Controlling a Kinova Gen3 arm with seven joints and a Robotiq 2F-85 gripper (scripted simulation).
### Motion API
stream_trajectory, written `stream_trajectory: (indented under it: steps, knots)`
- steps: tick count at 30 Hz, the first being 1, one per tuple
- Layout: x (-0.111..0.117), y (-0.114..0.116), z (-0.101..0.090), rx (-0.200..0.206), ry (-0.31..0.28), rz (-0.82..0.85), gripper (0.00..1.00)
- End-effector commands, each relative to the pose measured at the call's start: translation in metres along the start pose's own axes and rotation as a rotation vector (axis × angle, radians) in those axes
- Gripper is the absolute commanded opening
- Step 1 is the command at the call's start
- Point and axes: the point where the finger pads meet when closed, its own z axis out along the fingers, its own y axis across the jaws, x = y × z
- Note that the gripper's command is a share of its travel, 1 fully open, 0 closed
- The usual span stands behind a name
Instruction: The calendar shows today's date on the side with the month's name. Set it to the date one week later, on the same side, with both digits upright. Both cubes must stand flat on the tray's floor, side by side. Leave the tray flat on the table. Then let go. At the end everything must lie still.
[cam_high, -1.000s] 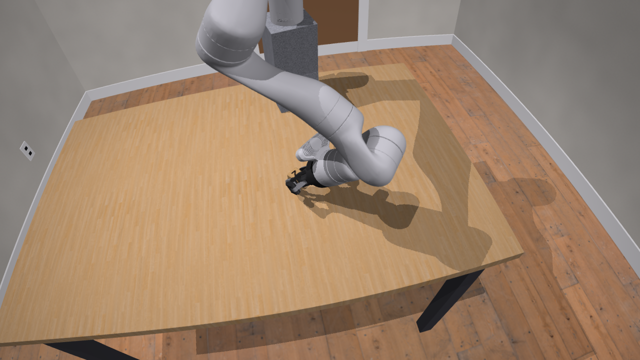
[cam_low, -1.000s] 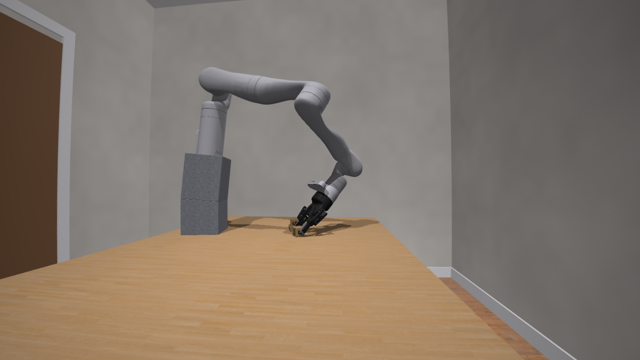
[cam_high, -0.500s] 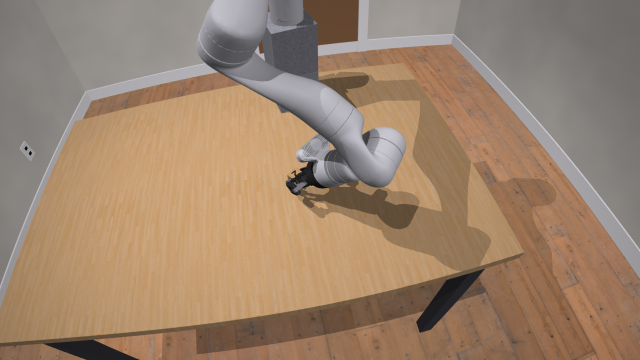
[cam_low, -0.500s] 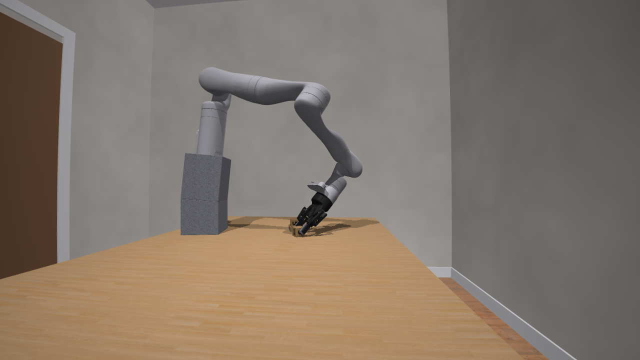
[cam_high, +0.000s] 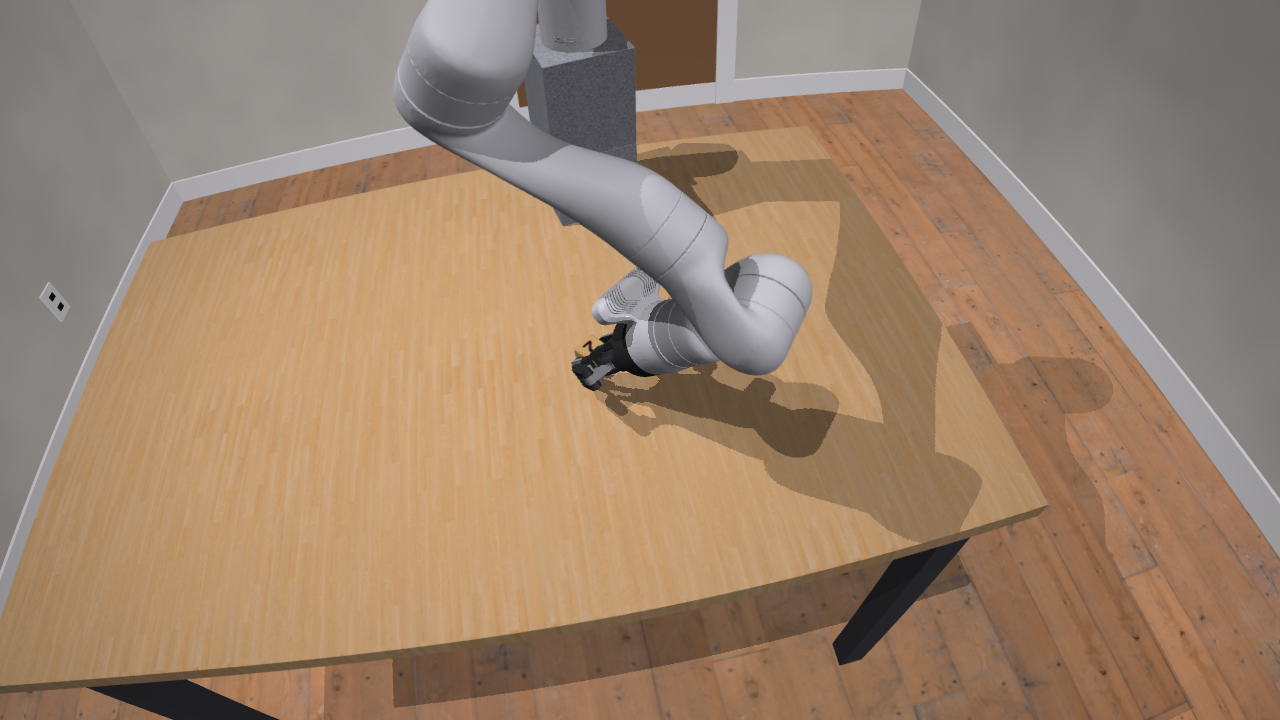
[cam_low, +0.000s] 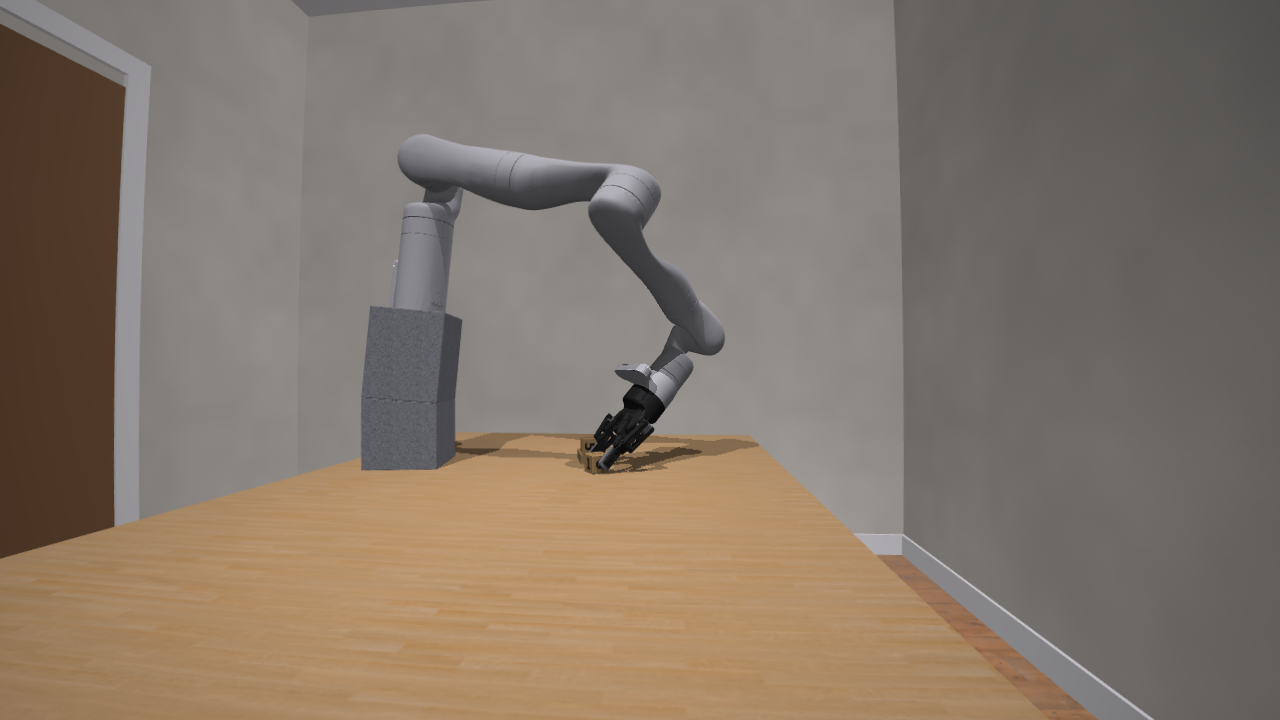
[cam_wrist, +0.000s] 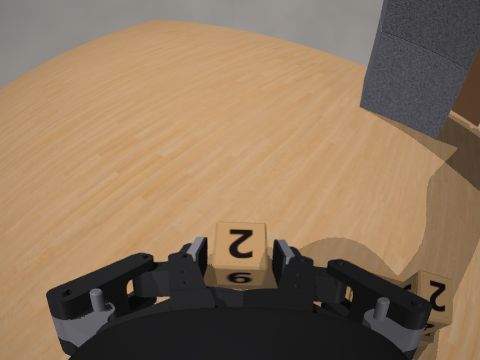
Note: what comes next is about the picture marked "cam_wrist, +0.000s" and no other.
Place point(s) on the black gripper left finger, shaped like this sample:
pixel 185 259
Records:
pixel 80 307

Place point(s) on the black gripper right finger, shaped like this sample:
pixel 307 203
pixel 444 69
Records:
pixel 388 309

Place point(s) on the tan wooden number cube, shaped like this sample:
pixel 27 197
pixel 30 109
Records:
pixel 240 255
pixel 438 290

